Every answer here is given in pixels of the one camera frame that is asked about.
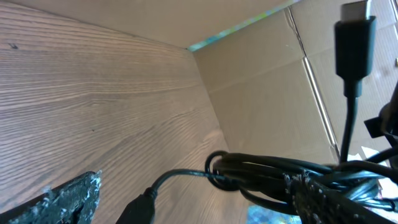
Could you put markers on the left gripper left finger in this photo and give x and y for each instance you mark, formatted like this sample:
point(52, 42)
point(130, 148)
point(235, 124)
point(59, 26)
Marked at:
point(74, 201)

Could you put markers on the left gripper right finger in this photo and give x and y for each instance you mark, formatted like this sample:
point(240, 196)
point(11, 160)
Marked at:
point(316, 203)

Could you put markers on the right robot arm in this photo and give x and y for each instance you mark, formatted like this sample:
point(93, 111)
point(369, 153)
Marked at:
point(385, 124)

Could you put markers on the cardboard box wall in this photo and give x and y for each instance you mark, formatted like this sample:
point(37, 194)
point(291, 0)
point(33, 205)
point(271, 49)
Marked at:
point(85, 83)

